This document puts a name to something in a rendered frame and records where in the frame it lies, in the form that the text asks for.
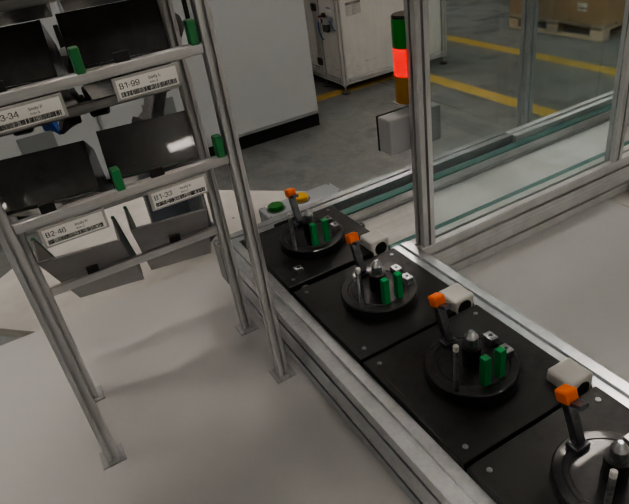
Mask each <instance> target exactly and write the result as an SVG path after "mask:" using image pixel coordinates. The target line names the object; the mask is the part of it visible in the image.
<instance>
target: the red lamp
mask: <svg viewBox="0 0 629 504"><path fill-rule="evenodd" d="M392 50H393V66H394V75H395V76H396V77H401V78H407V77H408V72H407V52H406V49H394V48H392Z"/></svg>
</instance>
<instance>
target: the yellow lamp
mask: <svg viewBox="0 0 629 504"><path fill-rule="evenodd" d="M394 81H395V97H396V102H397V103H399V104H405V105H407V104H409V91H408V78H401V77H396V76H395V75H394Z"/></svg>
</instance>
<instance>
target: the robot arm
mask: <svg viewBox="0 0 629 504"><path fill-rule="evenodd" d="M175 15H176V19H177V23H178V27H179V32H180V36H181V38H182V35H183V31H184V24H183V21H182V19H181V17H180V16H179V15H178V14H176V13H175ZM59 52H60V55H61V57H62V59H63V62H64V64H65V67H66V69H67V71H68V74H71V73H74V72H73V70H72V67H71V64H70V61H69V58H68V54H67V51H66V48H65V46H64V47H62V48H60V49H59ZM81 90H82V92H83V95H84V96H83V95H82V94H81V95H79V96H80V97H81V98H82V99H83V101H84V102H87V101H90V100H92V99H91V97H90V96H89V94H88V93H87V91H86V90H85V88H84V87H81ZM166 94H167V92H163V93H159V94H154V95H150V96H146V97H144V104H143V110H142V112H141V114H140V115H139V117H134V116H133V117H132V123H134V122H138V121H143V120H147V119H151V118H155V117H159V116H164V108H165V101H166ZM109 113H110V107H107V108H103V109H100V110H96V111H93V112H90V114H91V116H92V117H97V116H101V115H105V114H109ZM81 122H82V119H81V116H76V117H72V118H68V119H64V120H60V121H59V124H58V122H53V123H50V124H46V125H42V127H43V130H44V131H53V132H56V133H57V134H59V135H62V134H65V133H66V132H67V131H68V130H69V129H71V128H72V127H74V126H75V125H77V124H79V123H81ZM33 131H34V128H32V129H28V130H24V131H21V132H17V133H14V134H13V135H15V136H19V135H23V134H28V133H32V132H33Z"/></svg>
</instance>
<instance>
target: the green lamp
mask: <svg viewBox="0 0 629 504"><path fill-rule="evenodd" d="M391 34H392V47H393V48H394V49H406V33H405V20H394V19H392V18H391Z"/></svg>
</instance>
